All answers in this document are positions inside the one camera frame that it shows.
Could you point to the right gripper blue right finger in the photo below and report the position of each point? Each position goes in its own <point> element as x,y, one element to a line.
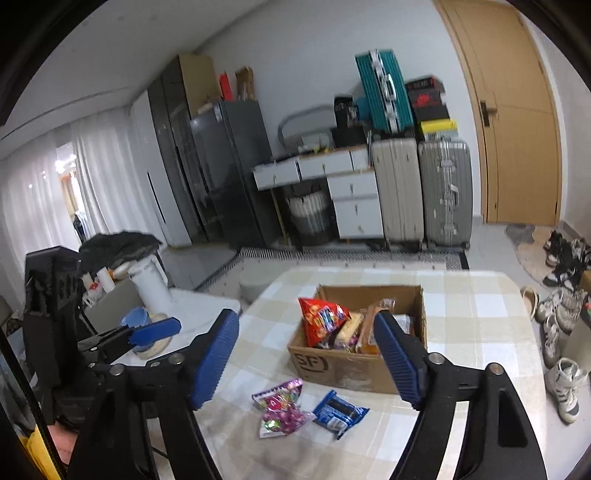
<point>499,441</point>

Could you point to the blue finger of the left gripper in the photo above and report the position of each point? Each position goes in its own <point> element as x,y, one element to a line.
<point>109,346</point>

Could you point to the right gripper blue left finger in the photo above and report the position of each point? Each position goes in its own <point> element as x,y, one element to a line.
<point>114,441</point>

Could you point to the purple candy bag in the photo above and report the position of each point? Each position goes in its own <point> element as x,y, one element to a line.
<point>282,413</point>

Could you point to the blue cookie packet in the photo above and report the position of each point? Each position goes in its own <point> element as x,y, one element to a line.
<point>337,415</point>

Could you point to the red cone snack bag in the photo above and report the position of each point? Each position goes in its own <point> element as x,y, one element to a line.
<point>322,320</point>

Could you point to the left hand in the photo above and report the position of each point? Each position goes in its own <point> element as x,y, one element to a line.
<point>64,441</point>

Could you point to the blue bowl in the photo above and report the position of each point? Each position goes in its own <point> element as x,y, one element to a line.
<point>136,318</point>

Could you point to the white kettle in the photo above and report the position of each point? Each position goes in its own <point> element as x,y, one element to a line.
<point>151,284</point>

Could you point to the white side table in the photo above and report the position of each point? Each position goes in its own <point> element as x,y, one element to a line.
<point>195,311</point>

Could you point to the checkered tablecloth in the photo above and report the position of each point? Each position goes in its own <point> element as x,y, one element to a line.
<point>473,318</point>

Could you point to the SF cardboard box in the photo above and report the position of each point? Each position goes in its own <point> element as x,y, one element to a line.
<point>360,341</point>

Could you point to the woven laundry basket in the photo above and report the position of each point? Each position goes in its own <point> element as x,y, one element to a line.
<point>311,217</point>

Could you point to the black refrigerator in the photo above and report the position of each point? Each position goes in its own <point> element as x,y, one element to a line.
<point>231,141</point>

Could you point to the silver suitcase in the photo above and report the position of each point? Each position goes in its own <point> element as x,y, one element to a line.
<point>447,186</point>

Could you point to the dark glass cabinet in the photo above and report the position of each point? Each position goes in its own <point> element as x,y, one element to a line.
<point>171,119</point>

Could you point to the white drawer desk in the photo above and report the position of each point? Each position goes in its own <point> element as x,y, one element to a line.
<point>348,179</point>

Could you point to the wooden door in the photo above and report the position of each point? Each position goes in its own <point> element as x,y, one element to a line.
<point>516,123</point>

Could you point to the beige suitcase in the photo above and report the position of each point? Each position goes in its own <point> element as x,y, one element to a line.
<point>398,176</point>

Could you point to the stacked shoe boxes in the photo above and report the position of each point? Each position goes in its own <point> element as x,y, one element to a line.
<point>427,96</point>

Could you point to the teal suitcase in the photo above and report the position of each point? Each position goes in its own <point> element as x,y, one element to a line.
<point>385,91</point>

